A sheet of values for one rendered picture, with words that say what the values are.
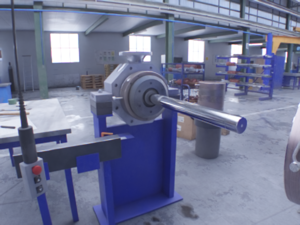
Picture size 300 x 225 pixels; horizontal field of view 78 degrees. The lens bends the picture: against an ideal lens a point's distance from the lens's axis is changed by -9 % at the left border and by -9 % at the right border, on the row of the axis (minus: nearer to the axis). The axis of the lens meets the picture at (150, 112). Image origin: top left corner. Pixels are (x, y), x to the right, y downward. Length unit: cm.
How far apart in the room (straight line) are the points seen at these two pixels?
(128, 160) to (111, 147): 58
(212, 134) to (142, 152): 130
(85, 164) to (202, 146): 201
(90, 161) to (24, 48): 1201
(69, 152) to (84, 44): 1212
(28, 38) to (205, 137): 1162
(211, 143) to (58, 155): 219
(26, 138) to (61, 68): 1232
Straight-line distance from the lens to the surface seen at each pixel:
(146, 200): 212
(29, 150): 70
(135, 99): 140
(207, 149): 298
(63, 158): 125
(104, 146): 128
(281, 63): 1383
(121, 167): 186
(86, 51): 1316
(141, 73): 145
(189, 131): 362
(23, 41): 1308
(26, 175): 73
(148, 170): 200
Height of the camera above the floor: 133
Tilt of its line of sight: 14 degrees down
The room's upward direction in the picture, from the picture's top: straight up
